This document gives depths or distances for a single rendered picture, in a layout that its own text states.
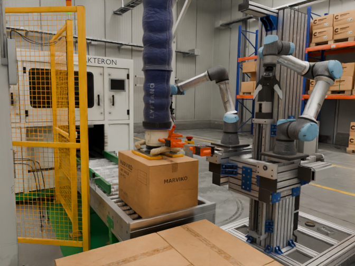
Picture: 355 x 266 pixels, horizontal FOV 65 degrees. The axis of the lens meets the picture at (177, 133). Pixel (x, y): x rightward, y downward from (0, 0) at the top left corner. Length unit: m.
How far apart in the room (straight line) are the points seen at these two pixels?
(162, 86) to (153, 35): 0.37
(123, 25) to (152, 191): 10.24
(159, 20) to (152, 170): 1.05
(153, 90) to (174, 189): 0.73
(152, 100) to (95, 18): 9.45
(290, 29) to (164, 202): 1.51
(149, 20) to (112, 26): 9.45
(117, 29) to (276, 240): 10.27
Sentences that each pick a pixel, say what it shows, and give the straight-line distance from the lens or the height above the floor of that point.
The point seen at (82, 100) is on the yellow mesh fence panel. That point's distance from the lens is 2.38.
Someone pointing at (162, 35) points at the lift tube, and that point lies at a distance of 2.11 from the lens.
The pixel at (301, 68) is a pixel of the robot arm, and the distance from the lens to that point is 2.00.
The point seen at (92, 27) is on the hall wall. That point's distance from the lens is 11.27.
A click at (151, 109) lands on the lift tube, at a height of 1.31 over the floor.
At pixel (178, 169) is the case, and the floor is 0.90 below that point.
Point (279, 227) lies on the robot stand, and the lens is 2.39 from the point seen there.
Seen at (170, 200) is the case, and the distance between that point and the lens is 1.99.
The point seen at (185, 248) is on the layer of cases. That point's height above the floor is 0.54.
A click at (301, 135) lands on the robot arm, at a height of 1.18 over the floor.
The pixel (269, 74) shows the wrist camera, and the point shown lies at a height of 1.52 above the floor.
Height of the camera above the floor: 1.38
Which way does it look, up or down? 7 degrees down
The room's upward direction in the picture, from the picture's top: 1 degrees clockwise
